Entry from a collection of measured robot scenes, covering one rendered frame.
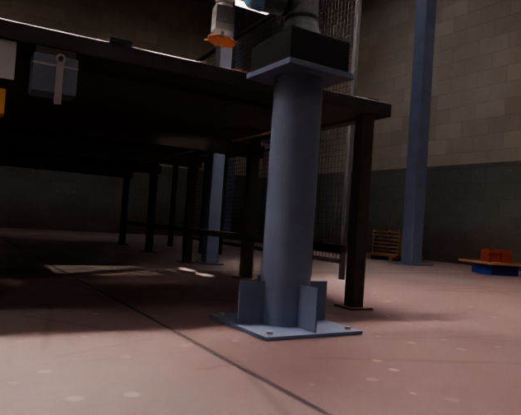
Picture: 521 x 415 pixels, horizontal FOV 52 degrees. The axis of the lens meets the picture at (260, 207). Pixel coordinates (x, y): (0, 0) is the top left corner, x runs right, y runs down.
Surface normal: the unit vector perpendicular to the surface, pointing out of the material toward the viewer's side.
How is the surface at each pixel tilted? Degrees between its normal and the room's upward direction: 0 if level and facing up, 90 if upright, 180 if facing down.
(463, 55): 90
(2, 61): 90
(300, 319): 90
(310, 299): 90
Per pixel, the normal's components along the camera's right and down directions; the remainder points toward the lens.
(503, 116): -0.84, -0.07
